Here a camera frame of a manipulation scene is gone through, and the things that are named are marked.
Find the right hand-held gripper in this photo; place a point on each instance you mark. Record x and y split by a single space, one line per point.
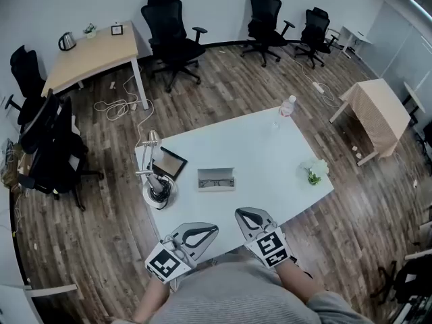
270 246

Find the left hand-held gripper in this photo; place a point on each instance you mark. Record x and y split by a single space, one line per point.
163 263

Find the thin metal-framed eyeglasses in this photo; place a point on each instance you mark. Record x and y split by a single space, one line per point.
216 181

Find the grey glasses case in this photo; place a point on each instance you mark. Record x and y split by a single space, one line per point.
216 173

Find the person's right forearm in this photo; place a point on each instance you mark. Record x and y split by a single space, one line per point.
300 282

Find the person's left forearm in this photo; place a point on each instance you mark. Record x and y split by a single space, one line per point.
152 302

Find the silver desk lamp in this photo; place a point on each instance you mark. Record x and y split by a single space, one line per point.
157 191

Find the person's grey striped shirt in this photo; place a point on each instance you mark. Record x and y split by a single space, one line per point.
236 299

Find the white flowers in vase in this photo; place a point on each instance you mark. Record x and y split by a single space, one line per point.
317 169

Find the clear plastic water bottle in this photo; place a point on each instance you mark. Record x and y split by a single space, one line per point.
287 107

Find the white power strip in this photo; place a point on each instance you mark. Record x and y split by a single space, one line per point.
317 87

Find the black mesh office chair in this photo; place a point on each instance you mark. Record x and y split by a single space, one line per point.
168 25
411 278
28 76
427 143
265 15
57 154
315 29

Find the table with checkered tablecloth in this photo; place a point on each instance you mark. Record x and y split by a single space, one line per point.
378 110

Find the round white table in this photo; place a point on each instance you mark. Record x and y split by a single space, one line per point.
414 96

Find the wooden desk with white legs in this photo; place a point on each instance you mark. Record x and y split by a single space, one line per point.
94 57

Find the small white desk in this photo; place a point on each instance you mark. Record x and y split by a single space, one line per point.
354 37

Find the small potted plant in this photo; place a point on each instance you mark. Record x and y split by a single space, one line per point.
90 30

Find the steel electric kettle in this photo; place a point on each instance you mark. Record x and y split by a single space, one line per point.
67 42

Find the black picture frame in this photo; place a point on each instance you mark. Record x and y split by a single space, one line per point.
172 164

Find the small black photo frame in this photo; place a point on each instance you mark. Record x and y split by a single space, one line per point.
117 30

